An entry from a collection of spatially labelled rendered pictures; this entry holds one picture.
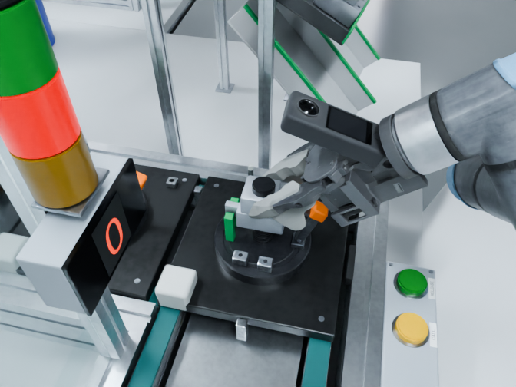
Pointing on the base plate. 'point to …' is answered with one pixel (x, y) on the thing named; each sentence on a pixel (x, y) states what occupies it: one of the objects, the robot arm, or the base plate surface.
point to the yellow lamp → (60, 176)
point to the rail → (364, 303)
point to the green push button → (411, 282)
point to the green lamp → (24, 50)
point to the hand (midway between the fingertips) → (258, 193)
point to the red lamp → (39, 120)
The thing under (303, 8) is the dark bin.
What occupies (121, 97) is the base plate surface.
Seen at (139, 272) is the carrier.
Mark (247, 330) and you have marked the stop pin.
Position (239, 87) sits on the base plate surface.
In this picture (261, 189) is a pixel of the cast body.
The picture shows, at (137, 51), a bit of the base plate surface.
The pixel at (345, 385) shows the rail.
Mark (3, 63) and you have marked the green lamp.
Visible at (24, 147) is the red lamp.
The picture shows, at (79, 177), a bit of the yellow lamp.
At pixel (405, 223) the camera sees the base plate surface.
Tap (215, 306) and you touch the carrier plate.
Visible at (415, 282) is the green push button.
